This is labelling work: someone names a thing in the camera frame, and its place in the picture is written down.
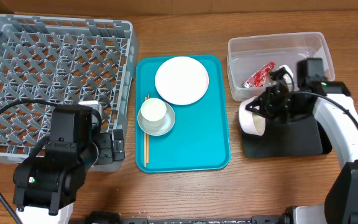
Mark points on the red snack wrapper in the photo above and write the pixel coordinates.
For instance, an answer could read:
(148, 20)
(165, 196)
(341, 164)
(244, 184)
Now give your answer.
(258, 78)

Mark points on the grey dishwasher rack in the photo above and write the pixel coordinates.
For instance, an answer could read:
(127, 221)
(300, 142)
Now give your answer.
(48, 60)

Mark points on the teal serving tray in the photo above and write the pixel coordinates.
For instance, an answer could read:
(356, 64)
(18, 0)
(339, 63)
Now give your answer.
(199, 139)

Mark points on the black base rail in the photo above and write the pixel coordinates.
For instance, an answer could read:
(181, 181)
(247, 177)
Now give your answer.
(114, 218)

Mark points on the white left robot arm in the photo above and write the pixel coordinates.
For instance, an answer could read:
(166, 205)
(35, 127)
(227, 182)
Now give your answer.
(47, 181)

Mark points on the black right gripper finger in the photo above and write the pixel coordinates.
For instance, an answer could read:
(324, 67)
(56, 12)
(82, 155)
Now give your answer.
(273, 77)
(259, 106)

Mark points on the pink bowl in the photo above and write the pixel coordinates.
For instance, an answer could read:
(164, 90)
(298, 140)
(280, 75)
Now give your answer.
(250, 122)

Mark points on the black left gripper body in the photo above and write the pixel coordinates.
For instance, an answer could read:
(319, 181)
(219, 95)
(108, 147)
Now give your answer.
(99, 151)

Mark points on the large white plate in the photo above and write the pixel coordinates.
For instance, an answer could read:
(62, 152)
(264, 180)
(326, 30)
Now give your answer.
(181, 80)

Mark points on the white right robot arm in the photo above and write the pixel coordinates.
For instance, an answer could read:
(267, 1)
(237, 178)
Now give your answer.
(340, 123)

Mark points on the white tissue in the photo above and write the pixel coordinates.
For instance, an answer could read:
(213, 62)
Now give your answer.
(285, 74)

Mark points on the grey small bowl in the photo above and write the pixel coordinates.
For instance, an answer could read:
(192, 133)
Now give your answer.
(164, 127)

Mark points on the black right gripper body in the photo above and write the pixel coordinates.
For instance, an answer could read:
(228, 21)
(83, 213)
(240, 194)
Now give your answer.
(274, 101)

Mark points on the white paper cup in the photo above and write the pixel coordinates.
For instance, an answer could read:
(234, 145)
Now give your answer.
(153, 111)

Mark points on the black waste tray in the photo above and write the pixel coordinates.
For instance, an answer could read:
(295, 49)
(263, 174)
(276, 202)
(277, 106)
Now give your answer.
(305, 137)

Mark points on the clear plastic bin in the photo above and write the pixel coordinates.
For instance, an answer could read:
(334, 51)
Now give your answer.
(247, 55)

